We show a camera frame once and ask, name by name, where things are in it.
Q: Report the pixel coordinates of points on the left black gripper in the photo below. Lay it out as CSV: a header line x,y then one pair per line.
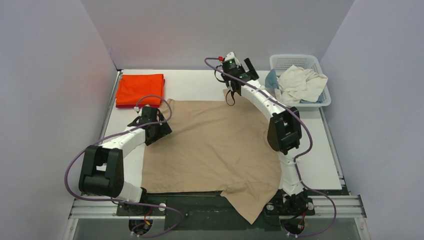
x,y
159,130

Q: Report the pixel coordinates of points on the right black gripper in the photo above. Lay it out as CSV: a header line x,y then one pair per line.
x,y
233,84

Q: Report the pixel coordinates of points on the beige t shirt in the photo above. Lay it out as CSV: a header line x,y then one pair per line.
x,y
215,147

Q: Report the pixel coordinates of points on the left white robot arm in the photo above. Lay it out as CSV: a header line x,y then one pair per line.
x,y
102,171

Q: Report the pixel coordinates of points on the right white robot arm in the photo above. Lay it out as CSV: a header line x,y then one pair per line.
x,y
284,131

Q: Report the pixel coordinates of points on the blue t shirt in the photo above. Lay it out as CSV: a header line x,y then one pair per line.
x,y
271,80

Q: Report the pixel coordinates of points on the folded red t shirt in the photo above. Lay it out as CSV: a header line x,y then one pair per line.
x,y
132,106

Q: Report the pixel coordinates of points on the white t shirt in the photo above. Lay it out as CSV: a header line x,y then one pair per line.
x,y
298,85

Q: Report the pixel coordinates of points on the folded orange t shirt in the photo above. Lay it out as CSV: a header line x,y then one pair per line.
x,y
140,89

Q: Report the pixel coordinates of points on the white plastic basket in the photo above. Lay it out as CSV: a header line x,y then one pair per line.
x,y
281,62

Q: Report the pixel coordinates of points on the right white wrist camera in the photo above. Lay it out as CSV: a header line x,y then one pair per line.
x,y
231,56

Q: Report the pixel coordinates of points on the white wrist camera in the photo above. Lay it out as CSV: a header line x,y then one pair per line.
x,y
137,109
231,56

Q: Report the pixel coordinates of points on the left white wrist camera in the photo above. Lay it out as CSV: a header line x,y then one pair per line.
x,y
137,109

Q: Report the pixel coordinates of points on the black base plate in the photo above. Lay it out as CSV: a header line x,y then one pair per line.
x,y
209,211

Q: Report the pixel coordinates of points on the aluminium rail frame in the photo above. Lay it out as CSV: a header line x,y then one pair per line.
x,y
318,168

